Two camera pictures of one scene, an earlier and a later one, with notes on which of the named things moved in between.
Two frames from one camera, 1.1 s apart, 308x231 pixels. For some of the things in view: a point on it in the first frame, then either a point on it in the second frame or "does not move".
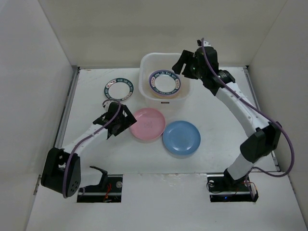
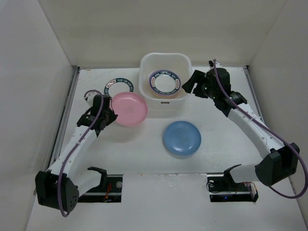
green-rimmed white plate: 164,83 does not move
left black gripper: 129,120 → 113,116
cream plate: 169,96 does not move
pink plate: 150,123 → 131,108
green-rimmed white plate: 119,89 does not move
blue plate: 181,137 does not move
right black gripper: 188,64 → 195,83
